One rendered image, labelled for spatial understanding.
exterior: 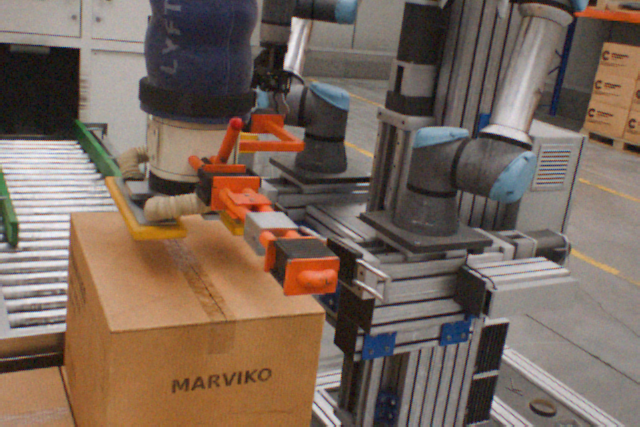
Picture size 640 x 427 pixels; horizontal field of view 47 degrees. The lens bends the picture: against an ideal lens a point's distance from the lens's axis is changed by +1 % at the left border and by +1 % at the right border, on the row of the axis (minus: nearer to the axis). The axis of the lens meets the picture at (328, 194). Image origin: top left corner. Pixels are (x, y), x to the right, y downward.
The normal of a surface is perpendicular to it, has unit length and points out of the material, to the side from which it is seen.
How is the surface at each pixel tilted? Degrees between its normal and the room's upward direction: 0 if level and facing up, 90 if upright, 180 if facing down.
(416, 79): 90
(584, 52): 90
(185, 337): 90
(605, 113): 87
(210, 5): 70
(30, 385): 0
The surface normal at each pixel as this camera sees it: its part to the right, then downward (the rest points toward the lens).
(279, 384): 0.42, 0.31
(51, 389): 0.13, -0.95
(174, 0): -0.14, -0.03
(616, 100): -0.85, 0.11
